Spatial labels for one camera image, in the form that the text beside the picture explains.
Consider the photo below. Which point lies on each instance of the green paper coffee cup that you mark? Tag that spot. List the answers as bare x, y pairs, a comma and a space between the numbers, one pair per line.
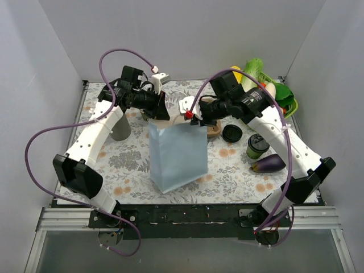
252, 154

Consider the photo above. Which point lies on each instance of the stack of black lids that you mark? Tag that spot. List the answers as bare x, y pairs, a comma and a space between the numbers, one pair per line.
231, 133

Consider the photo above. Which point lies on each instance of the yellow toy cabbage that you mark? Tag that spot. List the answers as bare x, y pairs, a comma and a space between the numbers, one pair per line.
237, 75

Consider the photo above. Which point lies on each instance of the white toy radish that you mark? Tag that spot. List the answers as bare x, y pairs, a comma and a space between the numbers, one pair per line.
270, 87

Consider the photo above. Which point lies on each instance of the green toy leafy vegetable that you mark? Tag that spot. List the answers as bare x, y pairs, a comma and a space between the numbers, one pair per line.
284, 96

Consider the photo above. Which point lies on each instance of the stack of paper cups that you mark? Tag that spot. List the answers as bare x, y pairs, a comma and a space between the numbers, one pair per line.
144, 116

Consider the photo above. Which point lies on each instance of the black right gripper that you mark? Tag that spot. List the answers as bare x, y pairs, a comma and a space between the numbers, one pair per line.
201, 112

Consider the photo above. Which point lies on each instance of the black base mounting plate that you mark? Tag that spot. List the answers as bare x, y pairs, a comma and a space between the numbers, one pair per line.
187, 221

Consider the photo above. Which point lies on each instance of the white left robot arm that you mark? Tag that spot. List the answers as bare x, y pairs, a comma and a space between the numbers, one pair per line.
75, 169

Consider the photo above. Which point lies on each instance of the brown pulp cup carrier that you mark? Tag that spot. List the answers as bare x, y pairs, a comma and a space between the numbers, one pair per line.
215, 131

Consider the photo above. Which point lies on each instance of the green toy napa cabbage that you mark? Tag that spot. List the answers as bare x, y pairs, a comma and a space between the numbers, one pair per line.
253, 68

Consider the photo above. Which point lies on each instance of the green plastic basket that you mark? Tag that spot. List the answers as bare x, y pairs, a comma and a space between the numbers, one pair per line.
288, 110

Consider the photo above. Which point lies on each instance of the floral patterned table mat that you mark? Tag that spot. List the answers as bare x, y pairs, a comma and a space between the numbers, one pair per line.
125, 167

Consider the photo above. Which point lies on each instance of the white paper carry bag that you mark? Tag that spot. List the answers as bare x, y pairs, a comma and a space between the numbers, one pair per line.
178, 153

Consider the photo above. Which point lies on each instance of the grey straw holder cup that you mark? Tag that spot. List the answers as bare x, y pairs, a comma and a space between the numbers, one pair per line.
121, 130

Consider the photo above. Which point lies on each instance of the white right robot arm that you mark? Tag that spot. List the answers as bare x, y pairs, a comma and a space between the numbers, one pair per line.
259, 109

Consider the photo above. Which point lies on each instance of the purple toy eggplant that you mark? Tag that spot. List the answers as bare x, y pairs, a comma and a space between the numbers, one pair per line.
270, 164

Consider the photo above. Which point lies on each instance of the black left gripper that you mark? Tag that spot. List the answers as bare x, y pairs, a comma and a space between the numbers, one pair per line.
158, 105

